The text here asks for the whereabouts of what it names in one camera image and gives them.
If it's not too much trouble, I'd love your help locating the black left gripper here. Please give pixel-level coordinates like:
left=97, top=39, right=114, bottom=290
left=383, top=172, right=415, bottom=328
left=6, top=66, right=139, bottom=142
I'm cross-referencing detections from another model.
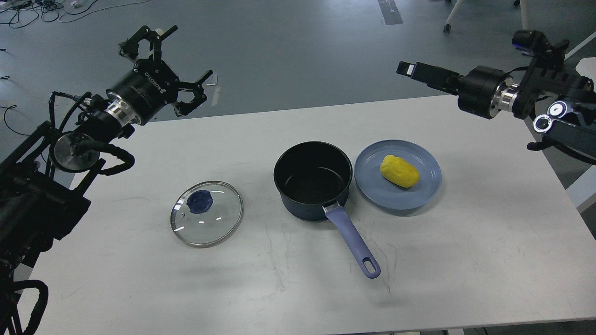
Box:
left=106, top=25, right=214, bottom=126

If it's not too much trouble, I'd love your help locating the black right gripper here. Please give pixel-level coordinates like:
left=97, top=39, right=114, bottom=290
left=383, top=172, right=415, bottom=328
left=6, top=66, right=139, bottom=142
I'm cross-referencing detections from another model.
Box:
left=396, top=61, right=512, bottom=120

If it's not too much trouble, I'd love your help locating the yellow potato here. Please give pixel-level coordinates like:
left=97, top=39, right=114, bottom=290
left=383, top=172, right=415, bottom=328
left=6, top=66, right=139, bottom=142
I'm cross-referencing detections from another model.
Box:
left=379, top=155, right=420, bottom=188

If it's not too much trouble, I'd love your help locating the glass lid blue knob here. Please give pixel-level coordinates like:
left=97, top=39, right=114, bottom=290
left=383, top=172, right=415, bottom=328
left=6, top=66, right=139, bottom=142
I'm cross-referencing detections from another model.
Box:
left=170, top=181, right=244, bottom=248

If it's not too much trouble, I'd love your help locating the dark blue saucepan purple handle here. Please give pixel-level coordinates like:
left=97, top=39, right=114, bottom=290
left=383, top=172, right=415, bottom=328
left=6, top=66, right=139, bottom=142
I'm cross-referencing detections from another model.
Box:
left=273, top=141, right=381, bottom=279

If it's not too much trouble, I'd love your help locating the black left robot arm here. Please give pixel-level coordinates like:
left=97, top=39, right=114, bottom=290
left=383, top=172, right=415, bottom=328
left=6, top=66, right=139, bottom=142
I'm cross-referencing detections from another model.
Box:
left=0, top=26, right=213, bottom=335

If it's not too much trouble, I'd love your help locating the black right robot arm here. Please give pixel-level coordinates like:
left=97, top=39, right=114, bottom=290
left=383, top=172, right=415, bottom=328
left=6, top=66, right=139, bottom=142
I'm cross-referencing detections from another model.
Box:
left=396, top=30, right=596, bottom=165

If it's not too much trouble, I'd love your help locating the white chair leg with caster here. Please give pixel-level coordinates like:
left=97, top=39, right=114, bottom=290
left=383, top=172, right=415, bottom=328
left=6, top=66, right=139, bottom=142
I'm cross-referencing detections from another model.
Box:
left=442, top=0, right=529, bottom=33

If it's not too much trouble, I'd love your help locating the blue plate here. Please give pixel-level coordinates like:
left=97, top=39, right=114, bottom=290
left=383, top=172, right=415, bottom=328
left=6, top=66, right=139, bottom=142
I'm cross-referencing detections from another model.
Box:
left=354, top=140, right=441, bottom=211

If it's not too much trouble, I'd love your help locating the white chair base right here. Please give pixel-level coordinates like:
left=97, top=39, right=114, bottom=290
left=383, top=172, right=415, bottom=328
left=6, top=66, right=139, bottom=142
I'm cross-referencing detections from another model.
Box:
left=564, top=31, right=596, bottom=84

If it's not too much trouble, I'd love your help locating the black cable on floor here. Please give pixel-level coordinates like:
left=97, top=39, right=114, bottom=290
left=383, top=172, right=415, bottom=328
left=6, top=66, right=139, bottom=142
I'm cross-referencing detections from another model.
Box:
left=0, top=49, right=56, bottom=149

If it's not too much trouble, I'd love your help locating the cable bundle on floor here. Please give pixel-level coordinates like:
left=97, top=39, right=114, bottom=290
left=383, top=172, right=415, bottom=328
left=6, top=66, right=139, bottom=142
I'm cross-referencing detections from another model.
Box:
left=0, top=0, right=149, bottom=29

